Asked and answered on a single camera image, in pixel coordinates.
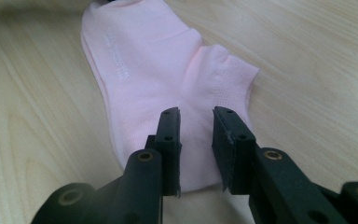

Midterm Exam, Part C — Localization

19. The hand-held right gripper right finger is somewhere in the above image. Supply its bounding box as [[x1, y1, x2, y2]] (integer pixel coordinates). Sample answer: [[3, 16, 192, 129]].
[[211, 105, 261, 196]]

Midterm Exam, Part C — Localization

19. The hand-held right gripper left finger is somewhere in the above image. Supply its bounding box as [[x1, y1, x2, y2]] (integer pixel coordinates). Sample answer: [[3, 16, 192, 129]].
[[145, 106, 182, 198]]

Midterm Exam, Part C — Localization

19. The pink ankle sock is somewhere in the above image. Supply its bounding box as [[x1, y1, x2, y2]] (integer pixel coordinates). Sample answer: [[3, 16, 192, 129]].
[[79, 29, 129, 164], [81, 0, 260, 193]]

